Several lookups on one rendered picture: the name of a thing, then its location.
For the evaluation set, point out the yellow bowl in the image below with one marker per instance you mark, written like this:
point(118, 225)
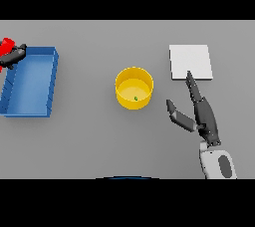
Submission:
point(134, 89)

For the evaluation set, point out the pale square measuring scale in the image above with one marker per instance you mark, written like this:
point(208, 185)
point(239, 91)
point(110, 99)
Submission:
point(190, 61)

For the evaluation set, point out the red beaker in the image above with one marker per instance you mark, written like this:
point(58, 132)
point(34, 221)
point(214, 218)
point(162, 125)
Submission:
point(5, 47)

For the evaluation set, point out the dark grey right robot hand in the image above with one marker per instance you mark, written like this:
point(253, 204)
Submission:
point(205, 114)

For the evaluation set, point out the blue tray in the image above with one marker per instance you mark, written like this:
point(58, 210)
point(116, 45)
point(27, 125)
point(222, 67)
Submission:
point(30, 83)

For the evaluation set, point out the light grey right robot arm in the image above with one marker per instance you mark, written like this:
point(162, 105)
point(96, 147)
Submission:
point(215, 166)

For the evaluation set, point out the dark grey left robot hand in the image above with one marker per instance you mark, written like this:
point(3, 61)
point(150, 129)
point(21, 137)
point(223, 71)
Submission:
point(13, 55)

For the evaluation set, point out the green nut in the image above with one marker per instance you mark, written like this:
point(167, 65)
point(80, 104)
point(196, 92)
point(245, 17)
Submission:
point(135, 98)

